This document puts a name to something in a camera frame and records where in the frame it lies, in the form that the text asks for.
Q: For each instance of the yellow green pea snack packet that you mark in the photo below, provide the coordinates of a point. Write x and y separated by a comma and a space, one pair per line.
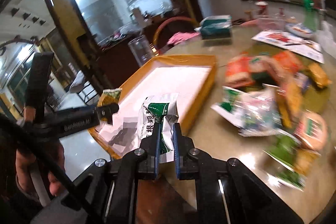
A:
109, 99

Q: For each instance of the yellow soda cracker pack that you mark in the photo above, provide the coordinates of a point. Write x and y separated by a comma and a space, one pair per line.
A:
289, 101

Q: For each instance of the orange cracker pack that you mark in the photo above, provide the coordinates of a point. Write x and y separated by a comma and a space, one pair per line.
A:
237, 72
287, 63

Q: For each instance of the green plastic bottle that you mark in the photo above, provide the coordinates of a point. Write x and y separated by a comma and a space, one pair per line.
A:
309, 20

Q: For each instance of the clear plastic pitcher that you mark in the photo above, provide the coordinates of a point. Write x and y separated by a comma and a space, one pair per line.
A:
141, 50

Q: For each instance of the pink cloth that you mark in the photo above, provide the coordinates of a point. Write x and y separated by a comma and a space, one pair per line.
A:
181, 37

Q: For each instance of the wooden round-back chair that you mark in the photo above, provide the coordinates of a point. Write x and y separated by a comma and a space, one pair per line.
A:
170, 27

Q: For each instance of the white liquor bottle red cap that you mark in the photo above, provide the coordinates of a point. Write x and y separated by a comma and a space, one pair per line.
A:
262, 8

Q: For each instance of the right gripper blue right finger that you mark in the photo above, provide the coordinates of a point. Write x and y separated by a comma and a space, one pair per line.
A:
177, 137

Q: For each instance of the blue white ceramic dish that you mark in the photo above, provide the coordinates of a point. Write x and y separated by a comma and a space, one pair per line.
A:
298, 29

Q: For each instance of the white plastic bag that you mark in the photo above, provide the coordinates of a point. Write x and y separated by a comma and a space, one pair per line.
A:
325, 38

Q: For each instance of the clear plastic container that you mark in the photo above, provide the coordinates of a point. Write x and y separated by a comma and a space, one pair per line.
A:
270, 23

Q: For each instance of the printed advertising flyer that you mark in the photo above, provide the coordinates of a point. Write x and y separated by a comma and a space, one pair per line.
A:
287, 41

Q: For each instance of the teal tissue pack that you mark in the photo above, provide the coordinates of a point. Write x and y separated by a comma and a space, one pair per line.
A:
216, 27

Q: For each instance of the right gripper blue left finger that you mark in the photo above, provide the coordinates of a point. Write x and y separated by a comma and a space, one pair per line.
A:
157, 138

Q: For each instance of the white green banlangen sachet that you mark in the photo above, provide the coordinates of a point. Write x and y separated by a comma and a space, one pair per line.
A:
163, 110

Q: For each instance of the person's left hand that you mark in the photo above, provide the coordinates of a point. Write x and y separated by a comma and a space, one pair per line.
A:
23, 162

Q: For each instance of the gold-rimmed white tray box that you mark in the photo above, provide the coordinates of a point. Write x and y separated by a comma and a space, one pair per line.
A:
185, 79

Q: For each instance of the white milk powder bag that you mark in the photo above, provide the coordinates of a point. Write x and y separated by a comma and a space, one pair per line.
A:
260, 115

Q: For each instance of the gold foil snack bag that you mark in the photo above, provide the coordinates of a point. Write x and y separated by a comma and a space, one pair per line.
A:
318, 75

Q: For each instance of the gold glitter turntable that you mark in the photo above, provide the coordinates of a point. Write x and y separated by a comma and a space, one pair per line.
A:
313, 98

